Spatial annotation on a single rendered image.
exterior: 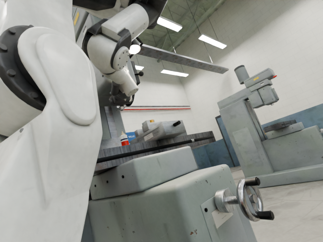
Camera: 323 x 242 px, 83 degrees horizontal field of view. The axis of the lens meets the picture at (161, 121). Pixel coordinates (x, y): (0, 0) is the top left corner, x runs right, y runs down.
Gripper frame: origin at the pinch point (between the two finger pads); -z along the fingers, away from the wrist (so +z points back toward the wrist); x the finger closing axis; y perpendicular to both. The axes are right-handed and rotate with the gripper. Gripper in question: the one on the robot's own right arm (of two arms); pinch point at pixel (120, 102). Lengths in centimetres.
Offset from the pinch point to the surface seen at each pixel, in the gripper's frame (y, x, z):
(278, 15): -312, -616, -203
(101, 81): -10.6, 8.1, 6.8
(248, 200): 57, -18, 50
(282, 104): -39, -581, -300
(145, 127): 17.6, -9.8, 2.6
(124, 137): 19.7, 2.3, -1.0
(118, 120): -3.6, -3.9, -41.2
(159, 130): 23.4, -13.3, 12.4
